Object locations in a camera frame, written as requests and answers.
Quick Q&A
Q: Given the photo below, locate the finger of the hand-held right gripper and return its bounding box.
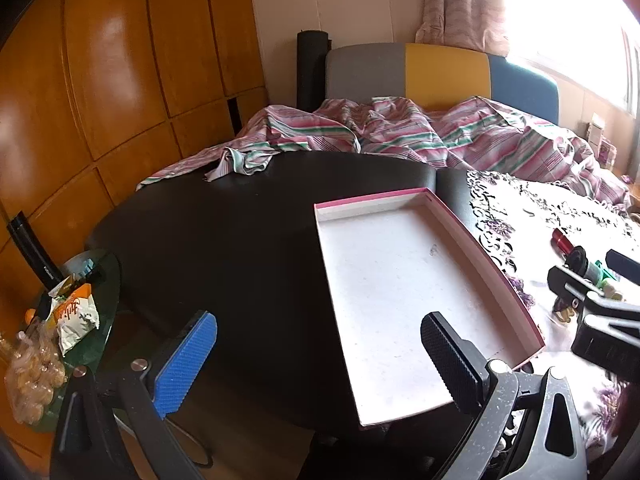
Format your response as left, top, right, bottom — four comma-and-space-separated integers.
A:
547, 266, 640, 361
606, 249, 640, 283

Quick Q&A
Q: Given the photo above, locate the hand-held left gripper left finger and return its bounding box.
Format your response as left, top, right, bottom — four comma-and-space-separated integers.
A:
50, 310, 218, 480

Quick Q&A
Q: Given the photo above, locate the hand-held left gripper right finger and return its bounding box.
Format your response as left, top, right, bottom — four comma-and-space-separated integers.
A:
420, 311, 588, 480

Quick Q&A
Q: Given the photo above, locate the small green plastic piece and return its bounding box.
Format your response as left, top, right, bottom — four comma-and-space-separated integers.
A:
585, 260, 621, 286

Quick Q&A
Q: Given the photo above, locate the pink-rimmed white cardboard box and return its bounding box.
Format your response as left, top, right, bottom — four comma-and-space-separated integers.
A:
314, 187, 547, 427

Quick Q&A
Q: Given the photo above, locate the white embroidered floral tablecloth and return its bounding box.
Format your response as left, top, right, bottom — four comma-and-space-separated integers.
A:
465, 170, 640, 461

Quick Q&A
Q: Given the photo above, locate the round glass side table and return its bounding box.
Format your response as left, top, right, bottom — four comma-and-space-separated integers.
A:
20, 249, 123, 433

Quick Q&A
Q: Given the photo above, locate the purple packet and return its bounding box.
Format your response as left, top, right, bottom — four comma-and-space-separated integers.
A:
597, 140, 621, 168

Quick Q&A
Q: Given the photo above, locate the orange white snack bag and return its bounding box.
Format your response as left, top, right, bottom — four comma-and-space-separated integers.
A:
47, 282, 101, 356

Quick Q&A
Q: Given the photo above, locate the white carton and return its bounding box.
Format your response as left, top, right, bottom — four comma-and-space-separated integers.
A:
585, 112, 608, 146

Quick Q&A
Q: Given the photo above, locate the clear bag of buns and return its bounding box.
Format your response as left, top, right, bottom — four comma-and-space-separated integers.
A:
4, 330, 68, 426

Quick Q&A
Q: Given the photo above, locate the black bottle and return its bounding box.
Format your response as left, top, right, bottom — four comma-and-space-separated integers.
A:
6, 211, 63, 293

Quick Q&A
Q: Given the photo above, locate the pink green striped blanket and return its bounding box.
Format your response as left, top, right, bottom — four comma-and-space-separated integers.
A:
136, 95, 632, 206

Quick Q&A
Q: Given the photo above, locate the grey yellow blue headboard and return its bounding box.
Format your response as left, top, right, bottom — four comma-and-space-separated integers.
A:
324, 42, 560, 126

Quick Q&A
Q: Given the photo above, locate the window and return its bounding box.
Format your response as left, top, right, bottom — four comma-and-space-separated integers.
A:
500, 0, 640, 116

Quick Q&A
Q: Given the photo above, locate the pink patterned curtain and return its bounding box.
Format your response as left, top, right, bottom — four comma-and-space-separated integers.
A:
415, 0, 511, 58

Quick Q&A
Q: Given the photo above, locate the wooden wardrobe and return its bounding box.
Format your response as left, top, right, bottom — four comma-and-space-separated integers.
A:
0, 0, 271, 461

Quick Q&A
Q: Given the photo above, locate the black rolled mat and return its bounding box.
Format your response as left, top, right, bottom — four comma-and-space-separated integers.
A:
296, 30, 331, 111

